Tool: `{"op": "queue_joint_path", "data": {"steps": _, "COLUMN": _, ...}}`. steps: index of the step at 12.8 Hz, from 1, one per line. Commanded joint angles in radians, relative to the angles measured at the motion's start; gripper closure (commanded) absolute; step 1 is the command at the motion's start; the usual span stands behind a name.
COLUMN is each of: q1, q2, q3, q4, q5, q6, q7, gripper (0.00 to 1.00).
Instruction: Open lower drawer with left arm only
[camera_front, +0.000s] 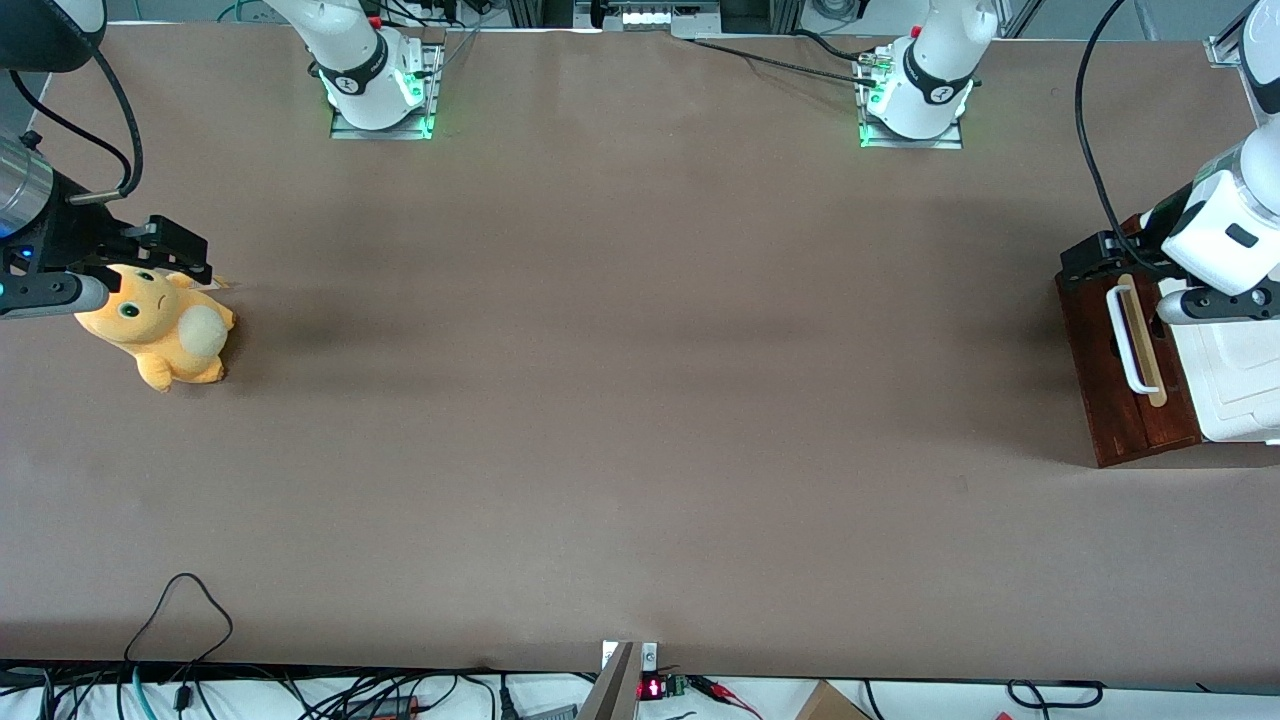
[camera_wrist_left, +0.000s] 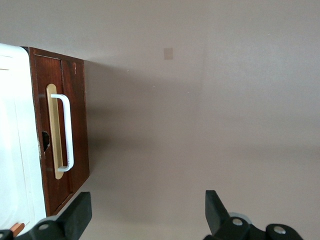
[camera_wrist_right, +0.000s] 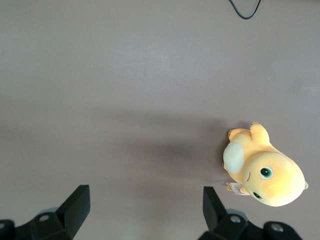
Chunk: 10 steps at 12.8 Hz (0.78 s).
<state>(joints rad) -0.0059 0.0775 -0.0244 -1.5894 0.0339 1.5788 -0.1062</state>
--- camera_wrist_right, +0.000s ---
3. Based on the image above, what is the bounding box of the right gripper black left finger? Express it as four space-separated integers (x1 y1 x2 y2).
14 184 91 240

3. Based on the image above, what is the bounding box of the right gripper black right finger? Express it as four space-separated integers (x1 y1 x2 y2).
197 186 263 240

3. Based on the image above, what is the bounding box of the yellow plush toy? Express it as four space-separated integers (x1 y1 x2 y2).
221 120 309 208

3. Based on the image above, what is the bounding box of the black looped cable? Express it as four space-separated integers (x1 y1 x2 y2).
228 0 263 20

